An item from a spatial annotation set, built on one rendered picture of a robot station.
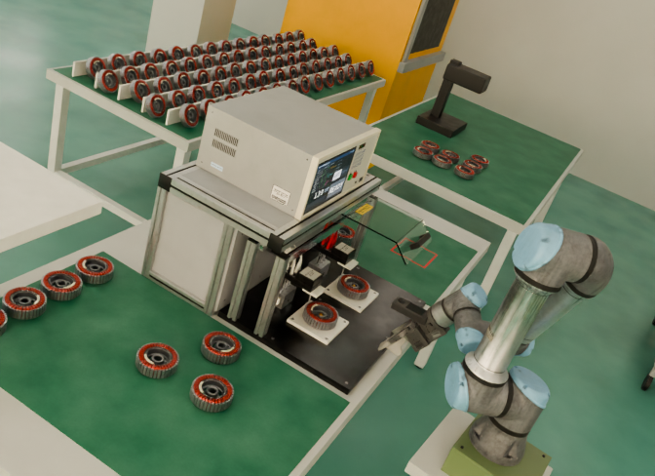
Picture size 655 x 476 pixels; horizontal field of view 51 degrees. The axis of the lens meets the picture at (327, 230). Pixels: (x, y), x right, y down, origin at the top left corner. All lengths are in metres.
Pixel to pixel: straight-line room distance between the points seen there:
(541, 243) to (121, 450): 1.06
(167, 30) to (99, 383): 4.58
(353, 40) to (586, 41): 2.40
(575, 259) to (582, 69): 5.61
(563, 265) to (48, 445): 1.22
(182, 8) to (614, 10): 3.85
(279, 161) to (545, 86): 5.43
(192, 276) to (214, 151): 0.39
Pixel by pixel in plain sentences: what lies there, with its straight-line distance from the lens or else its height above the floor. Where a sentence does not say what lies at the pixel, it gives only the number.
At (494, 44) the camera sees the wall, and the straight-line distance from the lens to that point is 7.31.
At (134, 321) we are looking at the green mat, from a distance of 2.08.
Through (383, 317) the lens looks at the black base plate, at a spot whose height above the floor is 0.77.
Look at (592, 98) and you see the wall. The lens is 7.18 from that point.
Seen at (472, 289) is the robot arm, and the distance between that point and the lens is 1.94.
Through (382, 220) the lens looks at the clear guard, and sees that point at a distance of 2.30.
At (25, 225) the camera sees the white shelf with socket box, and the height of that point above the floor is 1.21.
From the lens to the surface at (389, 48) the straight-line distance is 5.66.
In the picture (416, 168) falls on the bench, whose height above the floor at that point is 0.75.
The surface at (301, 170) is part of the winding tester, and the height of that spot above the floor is 1.26.
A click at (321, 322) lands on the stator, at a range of 2.15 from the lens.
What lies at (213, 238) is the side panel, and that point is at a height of 1.00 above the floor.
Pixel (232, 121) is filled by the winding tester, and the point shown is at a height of 1.30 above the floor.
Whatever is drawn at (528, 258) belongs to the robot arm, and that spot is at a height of 1.41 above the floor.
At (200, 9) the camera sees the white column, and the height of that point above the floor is 0.68.
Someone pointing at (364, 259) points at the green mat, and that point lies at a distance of 2.69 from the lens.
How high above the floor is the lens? 2.05
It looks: 28 degrees down
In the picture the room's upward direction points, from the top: 18 degrees clockwise
